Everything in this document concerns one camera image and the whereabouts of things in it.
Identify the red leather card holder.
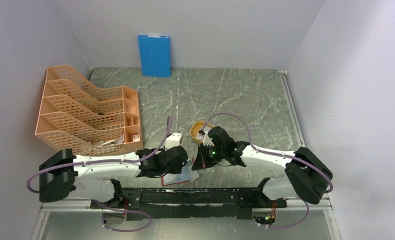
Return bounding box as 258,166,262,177
161,158,195,187

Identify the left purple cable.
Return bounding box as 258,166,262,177
26,115,173,194

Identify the orange mesh file organizer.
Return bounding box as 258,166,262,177
35,65,144,156

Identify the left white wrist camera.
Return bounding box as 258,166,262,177
164,132,183,150

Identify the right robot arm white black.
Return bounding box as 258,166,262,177
192,126,334,207

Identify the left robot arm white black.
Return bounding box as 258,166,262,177
38,145,188,208

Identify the aluminium frame rail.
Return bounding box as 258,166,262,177
278,70,306,147

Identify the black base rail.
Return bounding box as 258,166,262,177
104,187,287,220

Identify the blue folder against wall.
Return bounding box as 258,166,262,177
137,35,171,78

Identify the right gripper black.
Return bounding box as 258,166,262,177
191,142,226,171

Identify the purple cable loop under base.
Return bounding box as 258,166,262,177
91,198,152,232

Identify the yellow oval tray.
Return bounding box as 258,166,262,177
190,120,205,144

